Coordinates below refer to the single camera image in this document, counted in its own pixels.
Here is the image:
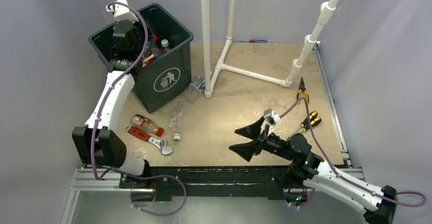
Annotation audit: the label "yellow handle pliers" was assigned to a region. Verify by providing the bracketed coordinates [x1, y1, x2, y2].
[296, 77, 309, 103]

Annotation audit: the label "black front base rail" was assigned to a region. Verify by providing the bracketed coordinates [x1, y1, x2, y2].
[120, 165, 302, 202]

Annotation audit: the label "purple cable loop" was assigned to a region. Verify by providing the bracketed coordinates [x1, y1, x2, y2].
[129, 177, 187, 216]

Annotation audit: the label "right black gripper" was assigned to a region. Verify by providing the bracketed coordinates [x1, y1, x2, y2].
[229, 116, 293, 161]

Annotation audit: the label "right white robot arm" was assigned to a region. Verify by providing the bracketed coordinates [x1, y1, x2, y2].
[229, 118, 397, 223]

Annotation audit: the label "red cap tea bottle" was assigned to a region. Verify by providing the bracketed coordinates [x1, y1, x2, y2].
[131, 114, 165, 137]

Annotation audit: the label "crushed clear bottle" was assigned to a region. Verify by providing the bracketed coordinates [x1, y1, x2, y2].
[169, 98, 184, 142]

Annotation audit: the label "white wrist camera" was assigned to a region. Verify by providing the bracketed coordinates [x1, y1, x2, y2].
[263, 108, 281, 135]
[105, 4, 139, 23]

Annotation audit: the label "clear bottle near bin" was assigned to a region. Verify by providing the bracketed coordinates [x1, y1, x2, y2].
[184, 75, 205, 103]

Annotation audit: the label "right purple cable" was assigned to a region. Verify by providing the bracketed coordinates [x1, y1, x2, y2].
[279, 97, 426, 208]

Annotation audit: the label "dark green trash bin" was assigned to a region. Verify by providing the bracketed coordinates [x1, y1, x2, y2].
[89, 3, 194, 113]

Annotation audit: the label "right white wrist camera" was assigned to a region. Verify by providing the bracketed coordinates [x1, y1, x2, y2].
[263, 108, 281, 135]

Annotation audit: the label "white PVC pipe frame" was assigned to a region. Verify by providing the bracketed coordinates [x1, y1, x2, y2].
[201, 0, 339, 98]

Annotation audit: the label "red handle adjustable wrench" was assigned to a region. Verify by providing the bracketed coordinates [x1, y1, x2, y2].
[125, 125, 174, 155]

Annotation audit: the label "yellow red tea bottle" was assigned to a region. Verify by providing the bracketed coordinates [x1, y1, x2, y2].
[142, 53, 157, 67]

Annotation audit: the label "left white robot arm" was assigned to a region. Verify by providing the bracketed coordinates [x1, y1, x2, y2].
[72, 20, 152, 188]

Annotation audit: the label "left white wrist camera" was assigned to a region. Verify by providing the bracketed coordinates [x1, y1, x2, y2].
[105, 4, 139, 23]

